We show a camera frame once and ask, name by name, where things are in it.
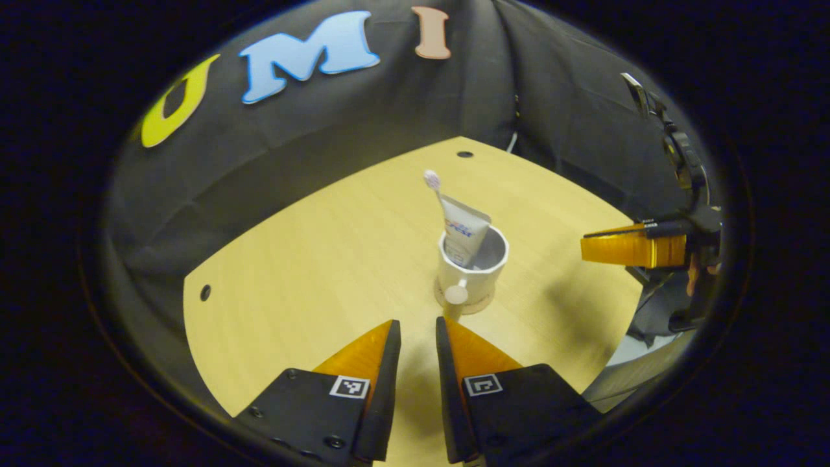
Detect white toothbrush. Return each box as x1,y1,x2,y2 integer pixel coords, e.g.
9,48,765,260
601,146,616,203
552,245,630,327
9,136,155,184
424,170,448,210

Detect round cork coaster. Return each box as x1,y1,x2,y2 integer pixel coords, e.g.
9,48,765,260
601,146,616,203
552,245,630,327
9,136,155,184
433,279,497,317

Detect light wooden desktop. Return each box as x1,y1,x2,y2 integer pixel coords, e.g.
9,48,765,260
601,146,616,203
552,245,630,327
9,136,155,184
184,136,643,467

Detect black backdrop cloth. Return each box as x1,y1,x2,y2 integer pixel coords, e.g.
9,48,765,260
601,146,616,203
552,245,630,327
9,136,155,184
104,0,701,416

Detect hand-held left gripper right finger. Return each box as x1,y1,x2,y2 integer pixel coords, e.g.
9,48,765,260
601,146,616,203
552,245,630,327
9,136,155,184
436,317,604,464

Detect white toothpaste tube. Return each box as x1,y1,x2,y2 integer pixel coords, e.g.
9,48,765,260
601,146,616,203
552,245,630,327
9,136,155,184
441,195,492,269

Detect white cup with wooden handle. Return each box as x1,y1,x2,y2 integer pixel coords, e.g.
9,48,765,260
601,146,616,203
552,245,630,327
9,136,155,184
436,224,510,322

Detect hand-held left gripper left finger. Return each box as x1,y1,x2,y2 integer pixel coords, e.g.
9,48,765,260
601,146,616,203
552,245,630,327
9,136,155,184
233,319,401,464

